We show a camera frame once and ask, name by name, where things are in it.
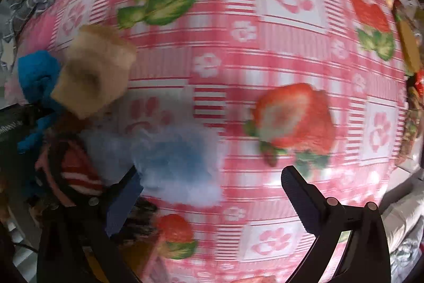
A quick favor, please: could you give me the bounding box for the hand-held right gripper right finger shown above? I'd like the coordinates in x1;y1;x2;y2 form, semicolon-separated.
281;165;391;283

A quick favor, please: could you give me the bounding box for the pile of snack packets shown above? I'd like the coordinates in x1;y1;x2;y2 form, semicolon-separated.
384;0;424;167

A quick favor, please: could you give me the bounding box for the blue knit item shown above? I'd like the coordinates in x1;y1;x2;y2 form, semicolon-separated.
16;49;63;154

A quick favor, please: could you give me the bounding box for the white quilt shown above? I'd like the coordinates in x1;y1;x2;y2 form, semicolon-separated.
381;167;424;270

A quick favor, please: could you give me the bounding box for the beige fuzzy sock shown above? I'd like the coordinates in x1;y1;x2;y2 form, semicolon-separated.
51;24;137;119

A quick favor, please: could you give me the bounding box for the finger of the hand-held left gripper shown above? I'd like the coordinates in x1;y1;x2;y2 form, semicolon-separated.
30;105;54;121

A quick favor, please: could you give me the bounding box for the light blue fluffy plush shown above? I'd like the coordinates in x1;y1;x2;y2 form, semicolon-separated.
79;97;222;206

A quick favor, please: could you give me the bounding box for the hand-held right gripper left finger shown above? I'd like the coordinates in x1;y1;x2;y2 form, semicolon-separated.
36;165;144;283

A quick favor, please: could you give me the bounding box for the fox print bag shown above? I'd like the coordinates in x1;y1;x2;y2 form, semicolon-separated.
119;233;173;283

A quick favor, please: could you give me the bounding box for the strawberry printed blanket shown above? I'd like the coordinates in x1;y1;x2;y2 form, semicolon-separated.
13;0;411;283

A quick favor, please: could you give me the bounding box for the leopard print soft item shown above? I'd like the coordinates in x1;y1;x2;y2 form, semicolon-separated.
122;197;163;247

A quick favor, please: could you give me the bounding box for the pink black striped knit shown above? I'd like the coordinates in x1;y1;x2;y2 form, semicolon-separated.
35;137;105;207

